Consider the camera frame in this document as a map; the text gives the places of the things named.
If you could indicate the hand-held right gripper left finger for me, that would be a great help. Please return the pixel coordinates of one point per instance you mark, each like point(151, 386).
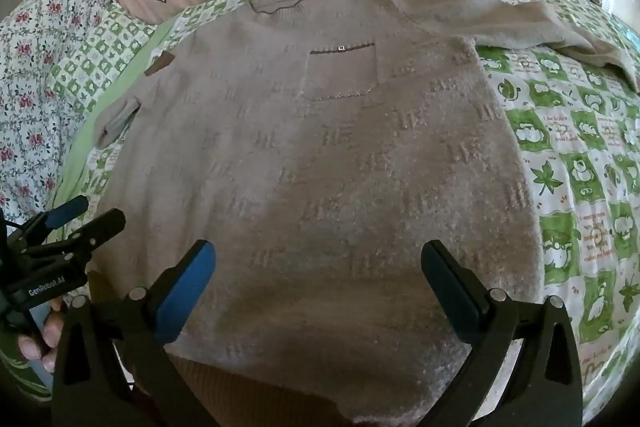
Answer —
point(187, 292)

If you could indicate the person's left hand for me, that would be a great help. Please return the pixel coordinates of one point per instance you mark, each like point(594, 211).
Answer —
point(47, 332)

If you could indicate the beige knit sweater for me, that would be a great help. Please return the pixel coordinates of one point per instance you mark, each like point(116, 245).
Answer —
point(325, 157)

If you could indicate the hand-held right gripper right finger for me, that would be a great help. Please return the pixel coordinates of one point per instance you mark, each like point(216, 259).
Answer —
point(450, 292)

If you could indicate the floral bed sheet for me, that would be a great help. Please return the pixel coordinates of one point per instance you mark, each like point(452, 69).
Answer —
point(35, 82)

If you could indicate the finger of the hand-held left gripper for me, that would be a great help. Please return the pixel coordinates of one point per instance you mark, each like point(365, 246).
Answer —
point(70, 209)
point(100, 227)

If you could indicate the green checkered blanket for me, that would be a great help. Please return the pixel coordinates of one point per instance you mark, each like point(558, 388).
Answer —
point(575, 147)

